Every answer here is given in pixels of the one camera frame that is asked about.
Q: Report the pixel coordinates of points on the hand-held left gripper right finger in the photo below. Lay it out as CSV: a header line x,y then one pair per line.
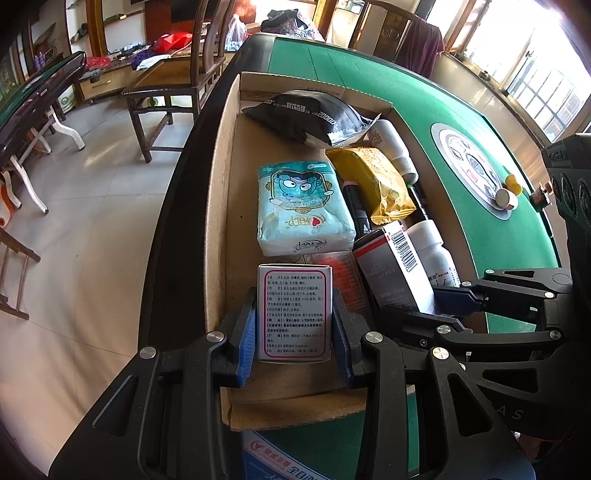
x,y
344,344

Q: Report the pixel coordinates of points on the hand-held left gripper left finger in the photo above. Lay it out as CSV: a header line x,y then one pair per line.
x,y
244,341

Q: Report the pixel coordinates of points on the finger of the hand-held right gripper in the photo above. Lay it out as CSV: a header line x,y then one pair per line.
x,y
457,301
485,341

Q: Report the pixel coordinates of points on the white medicine box red border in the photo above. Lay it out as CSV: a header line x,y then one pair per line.
x,y
293,314

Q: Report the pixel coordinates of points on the dark grey box white side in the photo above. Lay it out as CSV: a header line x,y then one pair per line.
x,y
383,267

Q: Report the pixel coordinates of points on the long black pen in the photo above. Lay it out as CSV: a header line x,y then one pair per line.
x,y
420,203

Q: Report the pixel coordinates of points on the cardboard box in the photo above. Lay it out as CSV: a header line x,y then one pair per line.
x,y
221,207

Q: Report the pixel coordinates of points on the white medicine bottle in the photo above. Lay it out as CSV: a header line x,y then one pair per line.
x,y
429,244

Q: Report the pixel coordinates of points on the red flat packet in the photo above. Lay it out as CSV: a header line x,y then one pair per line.
x,y
346,277

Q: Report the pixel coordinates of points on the white round jar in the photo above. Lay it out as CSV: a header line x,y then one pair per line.
x,y
505,198

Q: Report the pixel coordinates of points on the yellow round cap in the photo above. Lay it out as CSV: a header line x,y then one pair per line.
x,y
515,184

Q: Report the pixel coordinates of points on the blue white printed box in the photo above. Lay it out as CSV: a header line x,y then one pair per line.
x,y
286,454

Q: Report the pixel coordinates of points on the black marker pen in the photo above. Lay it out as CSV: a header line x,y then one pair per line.
x,y
358,210

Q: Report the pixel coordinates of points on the cartoon print tissue pack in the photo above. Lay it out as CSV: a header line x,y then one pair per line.
x,y
300,207

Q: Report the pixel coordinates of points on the yellow snack packet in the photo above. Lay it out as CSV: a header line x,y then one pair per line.
x,y
374,180

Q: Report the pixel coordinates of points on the round grey table control panel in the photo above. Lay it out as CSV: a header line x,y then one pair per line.
x,y
457,152

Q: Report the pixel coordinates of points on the wooden framed windows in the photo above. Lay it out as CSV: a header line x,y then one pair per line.
x,y
545,83

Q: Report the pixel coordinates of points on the black packet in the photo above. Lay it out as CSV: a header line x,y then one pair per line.
x,y
295,115

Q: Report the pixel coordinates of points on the dark wooden chair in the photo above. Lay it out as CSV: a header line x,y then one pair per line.
x,y
16,277

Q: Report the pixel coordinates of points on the purple cloth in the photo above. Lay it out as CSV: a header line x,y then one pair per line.
x,y
418,44

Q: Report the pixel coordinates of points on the brown wooden chair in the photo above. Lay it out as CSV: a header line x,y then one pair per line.
x,y
175,78

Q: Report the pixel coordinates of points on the white orange plastic container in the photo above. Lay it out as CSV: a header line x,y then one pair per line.
x,y
7,203

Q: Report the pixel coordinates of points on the wooden chair with carved back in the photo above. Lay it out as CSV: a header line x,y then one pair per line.
x,y
392,32

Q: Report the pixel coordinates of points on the low wooden drawer cabinet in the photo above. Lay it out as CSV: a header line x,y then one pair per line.
x,y
106,85

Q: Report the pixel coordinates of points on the blue white bag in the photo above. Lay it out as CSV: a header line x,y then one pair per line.
x,y
147,60

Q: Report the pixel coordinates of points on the white bucket green label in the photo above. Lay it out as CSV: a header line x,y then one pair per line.
x,y
69,99

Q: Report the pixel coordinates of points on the large red plastic bag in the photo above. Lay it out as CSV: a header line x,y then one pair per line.
x,y
173,41

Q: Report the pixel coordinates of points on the white plastic bag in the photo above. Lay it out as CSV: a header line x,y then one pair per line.
x,y
236,32

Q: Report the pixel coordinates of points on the dark mahjong table white legs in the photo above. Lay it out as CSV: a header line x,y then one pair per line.
x,y
41,101

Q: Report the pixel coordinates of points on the small red plastic bag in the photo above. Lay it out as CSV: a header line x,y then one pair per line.
x,y
96,62

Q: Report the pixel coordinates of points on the dark clothing pile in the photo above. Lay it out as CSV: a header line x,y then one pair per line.
x,y
291,23

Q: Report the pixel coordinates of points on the black television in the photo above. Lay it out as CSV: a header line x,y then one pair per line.
x,y
182,9

